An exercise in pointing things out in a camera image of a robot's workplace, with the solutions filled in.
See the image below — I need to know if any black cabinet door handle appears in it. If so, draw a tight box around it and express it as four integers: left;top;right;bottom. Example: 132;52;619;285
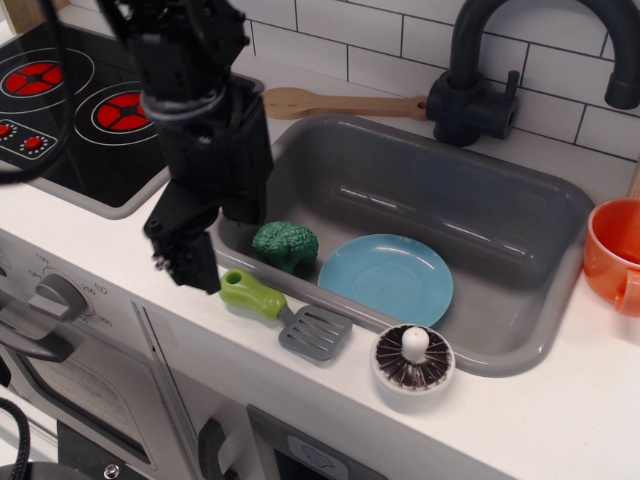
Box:
198;418;239;480

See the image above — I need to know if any grey oven door handle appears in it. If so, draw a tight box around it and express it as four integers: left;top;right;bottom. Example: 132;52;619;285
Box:
1;304;84;363

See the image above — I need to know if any black toy stove top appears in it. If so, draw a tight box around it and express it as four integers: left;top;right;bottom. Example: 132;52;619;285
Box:
1;25;170;219

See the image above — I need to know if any dark grey toy faucet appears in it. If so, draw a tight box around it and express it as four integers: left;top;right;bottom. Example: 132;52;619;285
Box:
426;0;639;147

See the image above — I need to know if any grey plastic sink basin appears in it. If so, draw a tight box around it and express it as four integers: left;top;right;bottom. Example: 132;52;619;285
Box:
212;114;593;377

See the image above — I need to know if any white toy mushroom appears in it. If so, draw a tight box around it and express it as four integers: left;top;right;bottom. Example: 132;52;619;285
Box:
370;324;456;400

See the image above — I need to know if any grey oven knob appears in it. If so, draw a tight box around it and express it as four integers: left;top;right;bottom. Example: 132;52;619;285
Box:
27;274;87;322

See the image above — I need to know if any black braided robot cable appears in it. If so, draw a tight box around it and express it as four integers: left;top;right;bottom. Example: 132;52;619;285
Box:
0;0;76;186

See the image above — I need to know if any green toy broccoli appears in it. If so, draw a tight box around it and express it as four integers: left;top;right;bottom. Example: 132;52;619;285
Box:
251;221;319;274

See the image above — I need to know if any orange plastic cup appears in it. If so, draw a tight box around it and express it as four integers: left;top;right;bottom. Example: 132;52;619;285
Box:
583;197;639;318

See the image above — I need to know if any green handled grey spatula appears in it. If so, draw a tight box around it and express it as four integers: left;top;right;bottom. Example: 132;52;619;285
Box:
219;269;352;362

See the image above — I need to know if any blue plastic plate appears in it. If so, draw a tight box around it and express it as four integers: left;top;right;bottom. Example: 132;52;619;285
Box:
318;234;454;327

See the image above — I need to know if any wooden spoon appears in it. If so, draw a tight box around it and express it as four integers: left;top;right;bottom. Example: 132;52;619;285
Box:
261;87;427;121

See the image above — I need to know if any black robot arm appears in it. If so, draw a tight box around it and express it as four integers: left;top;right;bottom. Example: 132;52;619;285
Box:
99;1;273;294

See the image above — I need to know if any black braided cable lower left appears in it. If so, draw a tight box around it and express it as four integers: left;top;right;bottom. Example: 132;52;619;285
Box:
0;397;32;480

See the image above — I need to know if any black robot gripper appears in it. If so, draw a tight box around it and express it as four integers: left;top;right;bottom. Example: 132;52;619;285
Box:
144;79;273;294

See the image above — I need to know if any wooden corner post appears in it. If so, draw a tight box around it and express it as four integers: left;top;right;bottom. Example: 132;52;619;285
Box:
1;0;50;34

